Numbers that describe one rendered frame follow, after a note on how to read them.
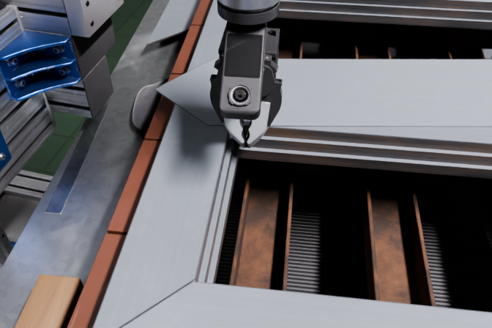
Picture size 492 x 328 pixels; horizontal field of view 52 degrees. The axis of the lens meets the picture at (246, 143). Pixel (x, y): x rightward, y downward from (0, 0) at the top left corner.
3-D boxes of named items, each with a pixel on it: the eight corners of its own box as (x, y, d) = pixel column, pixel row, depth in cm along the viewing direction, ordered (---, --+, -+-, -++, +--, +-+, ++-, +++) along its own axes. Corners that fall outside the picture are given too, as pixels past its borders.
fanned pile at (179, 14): (223, -10, 149) (223, -23, 146) (198, 61, 120) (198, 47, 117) (182, -13, 150) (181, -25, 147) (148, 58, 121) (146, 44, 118)
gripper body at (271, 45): (280, 67, 68) (285, -18, 60) (275, 105, 62) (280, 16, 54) (224, 64, 69) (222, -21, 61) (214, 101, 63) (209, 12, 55)
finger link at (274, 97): (280, 121, 67) (284, 64, 61) (280, 128, 66) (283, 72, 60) (245, 118, 67) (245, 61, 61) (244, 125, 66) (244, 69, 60)
